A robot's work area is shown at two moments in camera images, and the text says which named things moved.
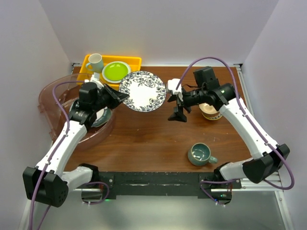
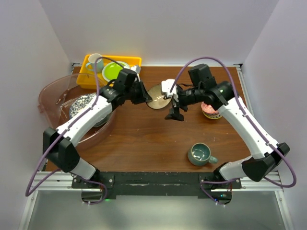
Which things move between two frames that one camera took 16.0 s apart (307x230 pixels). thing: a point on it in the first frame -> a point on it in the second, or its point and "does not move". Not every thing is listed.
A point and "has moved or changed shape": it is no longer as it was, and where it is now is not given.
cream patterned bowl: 209,112 -> 158,101
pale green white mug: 95,63 does not move
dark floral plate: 146,90 has moved or changed shape
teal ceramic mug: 199,154 does not move
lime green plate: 114,71 does not move
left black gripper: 114,102 -> 144,96
